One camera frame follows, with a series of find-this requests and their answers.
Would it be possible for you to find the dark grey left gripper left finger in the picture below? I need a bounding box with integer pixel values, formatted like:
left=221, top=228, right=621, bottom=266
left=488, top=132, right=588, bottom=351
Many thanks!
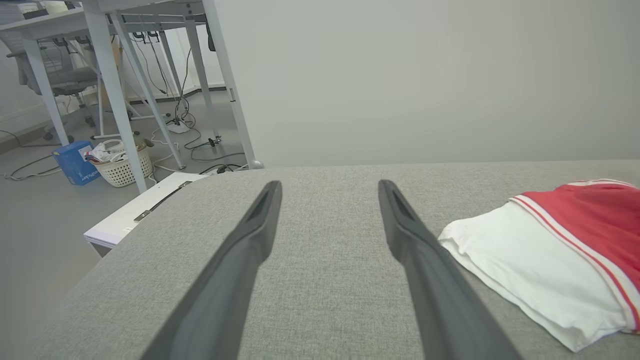
left=141, top=181, right=283, bottom=360

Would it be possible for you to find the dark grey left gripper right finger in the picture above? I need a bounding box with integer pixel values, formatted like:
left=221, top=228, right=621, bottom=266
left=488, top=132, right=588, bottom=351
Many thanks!
left=378, top=180, right=523, bottom=360

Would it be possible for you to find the red and white shirt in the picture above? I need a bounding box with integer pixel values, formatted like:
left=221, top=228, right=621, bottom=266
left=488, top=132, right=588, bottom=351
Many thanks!
left=438, top=178, right=640, bottom=352

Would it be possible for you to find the grey fabric sofa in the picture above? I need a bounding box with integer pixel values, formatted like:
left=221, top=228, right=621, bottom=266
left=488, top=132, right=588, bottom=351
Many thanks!
left=30, top=160, right=640, bottom=360

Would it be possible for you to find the white power strip with plugs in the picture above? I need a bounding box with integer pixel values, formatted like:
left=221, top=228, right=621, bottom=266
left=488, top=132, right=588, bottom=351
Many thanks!
left=199, top=163, right=247, bottom=177

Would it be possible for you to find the white woven laundry basket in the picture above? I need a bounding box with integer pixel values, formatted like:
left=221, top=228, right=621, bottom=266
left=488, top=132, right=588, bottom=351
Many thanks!
left=88, top=139, right=154, bottom=189

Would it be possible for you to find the blue cardboard box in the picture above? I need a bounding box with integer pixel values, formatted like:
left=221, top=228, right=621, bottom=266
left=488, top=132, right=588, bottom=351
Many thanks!
left=51, top=140, right=101, bottom=186

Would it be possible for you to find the white partition board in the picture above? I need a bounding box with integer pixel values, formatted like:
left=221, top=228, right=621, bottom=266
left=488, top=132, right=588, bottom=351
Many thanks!
left=201, top=0, right=640, bottom=169

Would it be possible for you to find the white desk with legs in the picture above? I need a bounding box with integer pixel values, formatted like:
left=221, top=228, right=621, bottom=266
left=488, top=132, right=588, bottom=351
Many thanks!
left=0, top=0, right=221, bottom=194

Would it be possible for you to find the grey office chair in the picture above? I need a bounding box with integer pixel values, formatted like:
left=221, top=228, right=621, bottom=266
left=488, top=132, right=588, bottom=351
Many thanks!
left=4, top=35, right=101, bottom=142

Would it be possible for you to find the white box with black handle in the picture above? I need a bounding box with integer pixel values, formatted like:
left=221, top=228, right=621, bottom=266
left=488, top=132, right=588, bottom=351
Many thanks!
left=84, top=172, right=209, bottom=249

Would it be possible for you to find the black floor cable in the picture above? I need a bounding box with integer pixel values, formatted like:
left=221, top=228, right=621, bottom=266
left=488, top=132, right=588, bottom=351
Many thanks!
left=172, top=47, right=247, bottom=165

